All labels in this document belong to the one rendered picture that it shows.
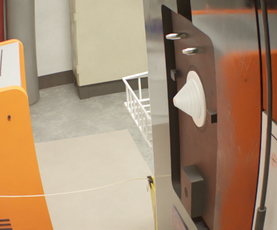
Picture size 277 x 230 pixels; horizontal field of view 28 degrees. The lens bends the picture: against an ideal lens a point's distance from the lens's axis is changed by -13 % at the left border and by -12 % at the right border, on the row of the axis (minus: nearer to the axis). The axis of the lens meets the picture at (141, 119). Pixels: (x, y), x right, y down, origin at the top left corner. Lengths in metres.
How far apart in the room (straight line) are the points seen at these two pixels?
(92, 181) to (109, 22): 2.36
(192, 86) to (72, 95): 3.41
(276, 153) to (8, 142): 0.65
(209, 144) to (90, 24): 3.15
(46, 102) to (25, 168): 2.96
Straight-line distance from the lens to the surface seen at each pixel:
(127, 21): 3.82
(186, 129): 0.74
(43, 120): 3.72
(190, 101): 0.66
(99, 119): 3.63
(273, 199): 0.46
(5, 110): 0.99
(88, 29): 3.78
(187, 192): 0.72
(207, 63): 0.61
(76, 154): 1.67
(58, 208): 1.42
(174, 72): 0.72
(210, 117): 0.61
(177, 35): 0.67
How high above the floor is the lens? 1.46
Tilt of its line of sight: 24 degrees down
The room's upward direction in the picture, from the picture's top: 4 degrees counter-clockwise
